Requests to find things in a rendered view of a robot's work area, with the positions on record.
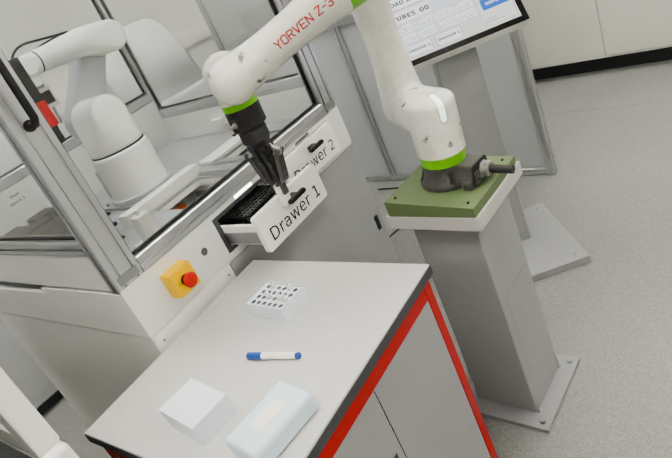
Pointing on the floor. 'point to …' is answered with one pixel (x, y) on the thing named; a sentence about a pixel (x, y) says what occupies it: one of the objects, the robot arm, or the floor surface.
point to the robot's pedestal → (495, 311)
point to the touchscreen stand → (557, 243)
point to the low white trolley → (316, 369)
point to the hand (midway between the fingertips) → (283, 194)
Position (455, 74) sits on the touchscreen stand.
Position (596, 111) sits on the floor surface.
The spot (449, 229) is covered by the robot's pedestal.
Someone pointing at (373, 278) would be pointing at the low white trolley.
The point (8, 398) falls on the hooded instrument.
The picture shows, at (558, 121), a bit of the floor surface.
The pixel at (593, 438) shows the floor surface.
